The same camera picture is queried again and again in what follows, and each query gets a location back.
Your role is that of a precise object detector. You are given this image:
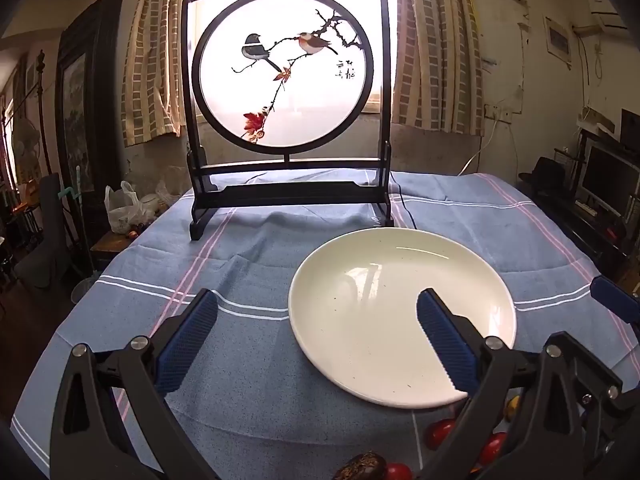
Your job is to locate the checked beige curtain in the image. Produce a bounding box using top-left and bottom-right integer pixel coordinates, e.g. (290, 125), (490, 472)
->
(392, 0), (485, 137)
(121, 0), (188, 148)

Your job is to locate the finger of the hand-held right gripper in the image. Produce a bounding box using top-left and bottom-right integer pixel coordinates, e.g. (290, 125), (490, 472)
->
(589, 276), (640, 322)

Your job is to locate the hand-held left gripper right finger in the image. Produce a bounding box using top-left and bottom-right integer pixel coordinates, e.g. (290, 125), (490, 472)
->
(416, 287), (626, 480)

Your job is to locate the black framed bird screen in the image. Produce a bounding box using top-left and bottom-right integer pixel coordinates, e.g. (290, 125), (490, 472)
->
(181, 0), (393, 242)

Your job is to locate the blue striped tablecloth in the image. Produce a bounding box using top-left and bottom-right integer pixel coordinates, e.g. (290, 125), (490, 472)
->
(10, 167), (640, 480)

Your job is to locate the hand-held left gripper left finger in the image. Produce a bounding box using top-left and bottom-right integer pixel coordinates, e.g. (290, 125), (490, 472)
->
(50, 287), (221, 480)

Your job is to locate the small red tomato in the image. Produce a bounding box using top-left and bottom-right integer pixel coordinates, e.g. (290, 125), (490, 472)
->
(479, 432), (508, 466)
(425, 419), (458, 451)

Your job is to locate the dark coat stand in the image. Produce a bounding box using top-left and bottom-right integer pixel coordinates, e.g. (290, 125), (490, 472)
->
(25, 50), (53, 176)

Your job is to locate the standing fan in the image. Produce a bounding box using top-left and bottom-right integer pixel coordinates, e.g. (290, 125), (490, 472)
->
(11, 122), (41, 181)

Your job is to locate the black hat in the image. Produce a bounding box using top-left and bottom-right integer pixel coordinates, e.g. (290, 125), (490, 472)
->
(518, 156), (567, 186)

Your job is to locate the small framed wall picture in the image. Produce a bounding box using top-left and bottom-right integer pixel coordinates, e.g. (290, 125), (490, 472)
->
(544, 16), (573, 67)

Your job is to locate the dark framed painting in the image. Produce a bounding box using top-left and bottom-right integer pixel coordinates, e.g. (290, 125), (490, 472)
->
(55, 0), (123, 196)

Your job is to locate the brown water chestnut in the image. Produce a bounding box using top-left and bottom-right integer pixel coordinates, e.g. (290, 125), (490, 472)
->
(334, 451), (387, 480)

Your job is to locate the white cable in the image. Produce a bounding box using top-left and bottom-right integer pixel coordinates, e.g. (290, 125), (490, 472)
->
(457, 120), (501, 177)

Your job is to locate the white air conditioner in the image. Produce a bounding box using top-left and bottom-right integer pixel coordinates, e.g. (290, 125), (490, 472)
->
(570, 0), (626, 33)

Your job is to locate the white round plate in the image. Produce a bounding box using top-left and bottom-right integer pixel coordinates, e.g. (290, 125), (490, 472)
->
(288, 228), (517, 408)

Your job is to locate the white plastic bag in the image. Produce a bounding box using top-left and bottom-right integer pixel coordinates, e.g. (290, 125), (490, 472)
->
(104, 181), (143, 235)

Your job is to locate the computer monitor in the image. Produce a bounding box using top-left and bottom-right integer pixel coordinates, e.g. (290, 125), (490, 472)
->
(575, 140), (640, 216)

